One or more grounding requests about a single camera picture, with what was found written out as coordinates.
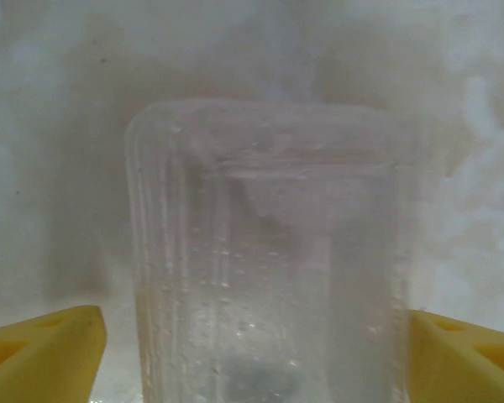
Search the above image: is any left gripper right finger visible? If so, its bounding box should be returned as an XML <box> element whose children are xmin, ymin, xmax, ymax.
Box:
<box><xmin>406</xmin><ymin>309</ymin><xmax>504</xmax><ymax>403</ymax></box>

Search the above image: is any clear bottle green cap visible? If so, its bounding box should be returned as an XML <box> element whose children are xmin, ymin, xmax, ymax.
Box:
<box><xmin>123</xmin><ymin>98</ymin><xmax>417</xmax><ymax>403</ymax></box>

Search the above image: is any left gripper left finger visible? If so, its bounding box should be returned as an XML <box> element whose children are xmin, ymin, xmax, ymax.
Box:
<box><xmin>0</xmin><ymin>305</ymin><xmax>109</xmax><ymax>403</ymax></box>

